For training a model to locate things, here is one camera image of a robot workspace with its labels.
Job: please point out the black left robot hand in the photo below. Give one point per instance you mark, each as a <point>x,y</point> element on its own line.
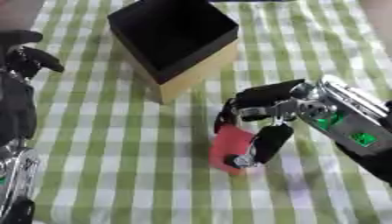
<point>18,99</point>

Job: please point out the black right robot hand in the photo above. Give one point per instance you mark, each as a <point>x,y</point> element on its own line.
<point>265,99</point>

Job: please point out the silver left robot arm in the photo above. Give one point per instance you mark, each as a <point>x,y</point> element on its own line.
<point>14,175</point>

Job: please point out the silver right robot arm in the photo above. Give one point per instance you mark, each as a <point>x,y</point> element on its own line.
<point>347,122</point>

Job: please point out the tan box with black inside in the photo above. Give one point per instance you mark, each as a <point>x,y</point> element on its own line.
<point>176,43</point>

